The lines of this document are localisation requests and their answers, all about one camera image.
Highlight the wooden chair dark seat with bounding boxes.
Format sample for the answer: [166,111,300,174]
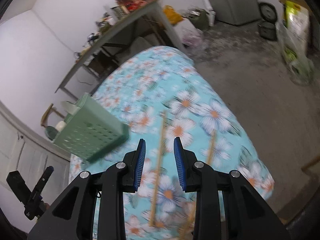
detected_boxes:
[40,102,66,141]

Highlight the wooden chopstick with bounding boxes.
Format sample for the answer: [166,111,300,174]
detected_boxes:
[149,110,167,228]
[206,129,218,167]

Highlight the white long box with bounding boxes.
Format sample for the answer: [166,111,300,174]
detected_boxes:
[201,0,216,27]

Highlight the black rice cooker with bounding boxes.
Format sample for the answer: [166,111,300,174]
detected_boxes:
[257,2,278,42]

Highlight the silver refrigerator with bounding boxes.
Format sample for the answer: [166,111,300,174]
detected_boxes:
[197,0,263,26]

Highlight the white rice paddle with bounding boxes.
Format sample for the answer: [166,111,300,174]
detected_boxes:
[61,101,78,117]

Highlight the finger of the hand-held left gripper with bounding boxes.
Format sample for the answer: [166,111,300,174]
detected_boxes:
[32,166,54,199]

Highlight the white door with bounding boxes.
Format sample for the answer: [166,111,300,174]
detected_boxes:
[0,100,71,193]

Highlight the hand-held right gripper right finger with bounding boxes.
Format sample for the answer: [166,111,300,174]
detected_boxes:
[173,137,292,240]

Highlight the blue floral blanket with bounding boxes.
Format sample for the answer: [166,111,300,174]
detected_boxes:
[69,45,275,240]

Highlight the yellow plastic bag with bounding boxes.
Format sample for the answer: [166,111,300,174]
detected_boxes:
[164,5,183,26]

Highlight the green plastic utensil holder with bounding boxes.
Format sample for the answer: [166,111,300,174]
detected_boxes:
[51,92,130,163]

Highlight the yellow green rice bag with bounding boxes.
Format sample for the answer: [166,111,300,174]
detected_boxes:
[282,0,311,63]

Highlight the grey table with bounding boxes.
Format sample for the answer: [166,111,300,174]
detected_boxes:
[55,0,185,100]

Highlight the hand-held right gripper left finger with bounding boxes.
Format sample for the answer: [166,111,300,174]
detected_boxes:
[26,139,147,240]

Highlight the white pinkish plastic bag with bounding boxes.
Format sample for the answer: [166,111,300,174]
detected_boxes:
[181,26,203,47]

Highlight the clear bag of vegetables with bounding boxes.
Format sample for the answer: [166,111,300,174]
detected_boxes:
[277,22,316,86]

